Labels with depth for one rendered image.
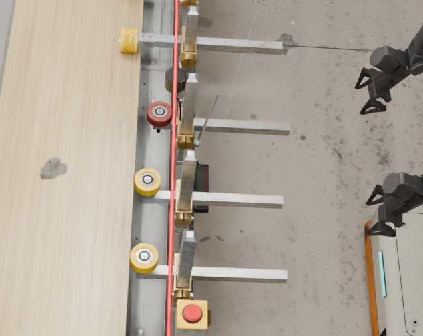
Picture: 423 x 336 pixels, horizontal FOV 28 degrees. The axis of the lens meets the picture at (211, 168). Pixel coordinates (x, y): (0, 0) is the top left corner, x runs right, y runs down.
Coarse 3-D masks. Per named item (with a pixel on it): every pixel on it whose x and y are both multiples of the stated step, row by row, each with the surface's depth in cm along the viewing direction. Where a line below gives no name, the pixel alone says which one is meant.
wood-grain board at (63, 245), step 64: (64, 0) 281; (128, 0) 283; (64, 64) 266; (128, 64) 268; (0, 128) 251; (64, 128) 253; (128, 128) 255; (0, 192) 239; (64, 192) 241; (128, 192) 243; (0, 256) 228; (64, 256) 230; (128, 256) 232; (0, 320) 218; (64, 320) 220
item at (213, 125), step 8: (176, 120) 263; (200, 120) 264; (208, 120) 264; (216, 120) 265; (224, 120) 265; (232, 120) 265; (160, 128) 264; (168, 128) 264; (176, 128) 264; (200, 128) 264; (208, 128) 264; (216, 128) 264; (224, 128) 264; (232, 128) 264; (240, 128) 264; (248, 128) 264; (256, 128) 265; (264, 128) 265; (272, 128) 265; (280, 128) 265; (288, 128) 266
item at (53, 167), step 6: (48, 162) 245; (54, 162) 245; (60, 162) 246; (42, 168) 243; (48, 168) 243; (54, 168) 244; (60, 168) 244; (66, 168) 245; (42, 174) 242; (48, 174) 243; (54, 174) 243; (60, 174) 244
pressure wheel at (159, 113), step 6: (156, 102) 261; (162, 102) 261; (150, 108) 259; (156, 108) 260; (162, 108) 260; (168, 108) 260; (150, 114) 258; (156, 114) 259; (162, 114) 259; (168, 114) 258; (150, 120) 258; (156, 120) 257; (162, 120) 257; (168, 120) 258; (156, 126) 259; (162, 126) 259
